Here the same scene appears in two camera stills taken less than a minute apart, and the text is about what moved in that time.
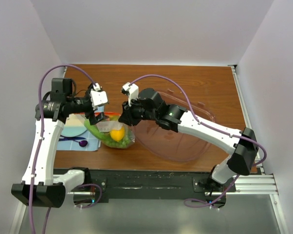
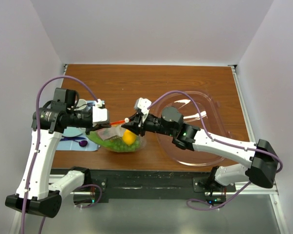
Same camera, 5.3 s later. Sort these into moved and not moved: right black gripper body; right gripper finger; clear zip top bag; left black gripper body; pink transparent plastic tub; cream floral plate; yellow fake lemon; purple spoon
Moved: yellow fake lemon; left black gripper body; pink transparent plastic tub; right black gripper body; right gripper finger; clear zip top bag
Not moved: purple spoon; cream floral plate
